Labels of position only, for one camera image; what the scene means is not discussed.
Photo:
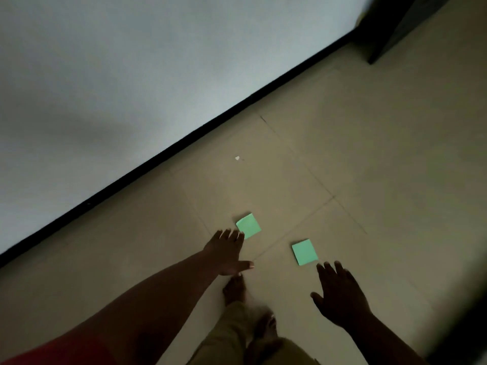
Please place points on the person's right hand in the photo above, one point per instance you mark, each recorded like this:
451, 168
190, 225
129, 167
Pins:
342, 296

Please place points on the person's left hand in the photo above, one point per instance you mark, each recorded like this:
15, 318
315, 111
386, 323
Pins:
226, 252

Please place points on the green sticky note pad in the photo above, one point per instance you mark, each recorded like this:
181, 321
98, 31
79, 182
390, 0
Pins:
304, 252
249, 225

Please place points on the person's right forearm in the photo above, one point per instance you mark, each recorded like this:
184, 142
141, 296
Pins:
384, 345

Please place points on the person's left forearm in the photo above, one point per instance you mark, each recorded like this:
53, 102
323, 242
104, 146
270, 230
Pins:
144, 311

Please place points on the person's left foot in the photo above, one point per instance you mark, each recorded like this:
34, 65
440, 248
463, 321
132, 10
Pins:
234, 290

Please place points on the person's foot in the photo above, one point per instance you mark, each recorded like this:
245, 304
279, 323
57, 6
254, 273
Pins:
234, 290
266, 325

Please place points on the person's right foot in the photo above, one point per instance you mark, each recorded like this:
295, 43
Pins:
266, 325

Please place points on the khaki trousers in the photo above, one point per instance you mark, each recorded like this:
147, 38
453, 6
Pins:
224, 334

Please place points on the black baseboard strip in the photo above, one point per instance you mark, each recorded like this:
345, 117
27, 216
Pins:
152, 164

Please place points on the red shirt sleeve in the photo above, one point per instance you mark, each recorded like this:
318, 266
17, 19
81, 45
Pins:
57, 353

